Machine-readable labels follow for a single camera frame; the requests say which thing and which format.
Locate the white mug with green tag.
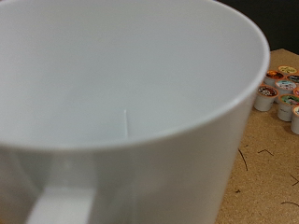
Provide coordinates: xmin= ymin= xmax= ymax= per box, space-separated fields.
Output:
xmin=0 ymin=0 xmax=271 ymax=224

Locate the coffee pod brown lid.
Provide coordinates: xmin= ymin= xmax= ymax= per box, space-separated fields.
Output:
xmin=253 ymin=84 xmax=279 ymax=112

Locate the coffee pod dark orange lid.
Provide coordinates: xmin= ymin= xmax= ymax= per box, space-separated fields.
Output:
xmin=263 ymin=70 xmax=285 ymax=89

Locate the coffee pod green lid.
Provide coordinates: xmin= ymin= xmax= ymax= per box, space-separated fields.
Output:
xmin=277 ymin=93 xmax=299 ymax=122

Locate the coffee pod pale blue lid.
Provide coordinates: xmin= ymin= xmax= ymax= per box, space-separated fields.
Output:
xmin=274 ymin=79 xmax=298 ymax=98

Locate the coffee pod yellow lid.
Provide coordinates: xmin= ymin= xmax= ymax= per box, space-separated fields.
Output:
xmin=278 ymin=64 xmax=299 ymax=76

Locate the coffee pod white lid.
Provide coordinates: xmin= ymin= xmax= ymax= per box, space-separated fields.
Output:
xmin=290 ymin=105 xmax=299 ymax=135

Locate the coffee pod black lid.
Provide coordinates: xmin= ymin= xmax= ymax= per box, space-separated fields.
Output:
xmin=285 ymin=73 xmax=299 ymax=85

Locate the black backdrop curtain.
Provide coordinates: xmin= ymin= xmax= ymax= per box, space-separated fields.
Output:
xmin=216 ymin=0 xmax=299 ymax=56

